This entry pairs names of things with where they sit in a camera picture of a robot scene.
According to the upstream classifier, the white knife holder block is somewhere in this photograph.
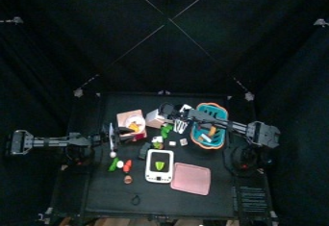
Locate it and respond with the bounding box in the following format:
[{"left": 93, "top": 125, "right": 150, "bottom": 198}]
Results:
[{"left": 145, "top": 109, "right": 167, "bottom": 130}]

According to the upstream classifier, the frying pan with fried egg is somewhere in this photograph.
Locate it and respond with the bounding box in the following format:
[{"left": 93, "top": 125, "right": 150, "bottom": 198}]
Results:
[{"left": 123, "top": 115, "right": 149, "bottom": 135}]

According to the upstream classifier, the pink wooden box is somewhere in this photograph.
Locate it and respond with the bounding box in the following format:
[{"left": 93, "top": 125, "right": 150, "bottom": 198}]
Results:
[{"left": 115, "top": 109, "right": 149, "bottom": 143}]

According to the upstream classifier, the green toy vegetable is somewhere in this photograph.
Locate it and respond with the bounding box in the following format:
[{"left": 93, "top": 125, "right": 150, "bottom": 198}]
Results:
[{"left": 159, "top": 123, "right": 175, "bottom": 139}]

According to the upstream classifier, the dark toy block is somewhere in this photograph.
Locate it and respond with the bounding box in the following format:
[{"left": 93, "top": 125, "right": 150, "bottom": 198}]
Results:
[{"left": 138, "top": 141, "right": 153, "bottom": 161}]

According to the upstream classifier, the white and green toy food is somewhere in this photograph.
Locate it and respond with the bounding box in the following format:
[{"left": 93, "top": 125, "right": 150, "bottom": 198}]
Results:
[{"left": 150, "top": 136, "right": 166, "bottom": 150}]

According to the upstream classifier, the green toy cucumber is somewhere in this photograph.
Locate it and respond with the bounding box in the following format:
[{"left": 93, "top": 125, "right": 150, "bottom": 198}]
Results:
[{"left": 107, "top": 157, "right": 121, "bottom": 173}]

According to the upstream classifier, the orange toy carrot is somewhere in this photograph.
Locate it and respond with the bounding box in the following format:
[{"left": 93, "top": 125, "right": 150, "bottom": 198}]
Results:
[{"left": 122, "top": 159, "right": 134, "bottom": 174}]

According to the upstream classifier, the teal basket with orange rim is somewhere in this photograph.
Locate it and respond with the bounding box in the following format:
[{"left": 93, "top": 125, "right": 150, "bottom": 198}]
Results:
[{"left": 189, "top": 102, "right": 230, "bottom": 150}]

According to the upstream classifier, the brown toy food piece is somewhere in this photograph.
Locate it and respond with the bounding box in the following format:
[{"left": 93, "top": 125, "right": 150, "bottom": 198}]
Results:
[{"left": 122, "top": 174, "right": 135, "bottom": 186}]

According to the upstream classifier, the white kitchen scale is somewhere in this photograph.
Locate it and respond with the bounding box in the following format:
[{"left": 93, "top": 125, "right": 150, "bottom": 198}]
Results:
[{"left": 145, "top": 148, "right": 177, "bottom": 185}]

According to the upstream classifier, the pink rectangular mat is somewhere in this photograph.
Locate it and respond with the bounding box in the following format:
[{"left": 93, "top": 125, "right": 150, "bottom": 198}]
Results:
[{"left": 170, "top": 162, "right": 213, "bottom": 196}]

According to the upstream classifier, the black printed label plate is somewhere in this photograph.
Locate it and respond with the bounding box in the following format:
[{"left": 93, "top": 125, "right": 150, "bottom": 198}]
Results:
[{"left": 238, "top": 186, "right": 270, "bottom": 215}]

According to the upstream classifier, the black ring loop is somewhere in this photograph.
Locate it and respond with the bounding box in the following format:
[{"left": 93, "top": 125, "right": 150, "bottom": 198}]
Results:
[{"left": 130, "top": 194, "right": 143, "bottom": 206}]

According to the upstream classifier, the thin white cord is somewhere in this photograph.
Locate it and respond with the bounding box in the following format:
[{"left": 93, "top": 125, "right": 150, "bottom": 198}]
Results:
[
  {"left": 79, "top": 0, "right": 228, "bottom": 89},
  {"left": 118, "top": 0, "right": 254, "bottom": 93}
]

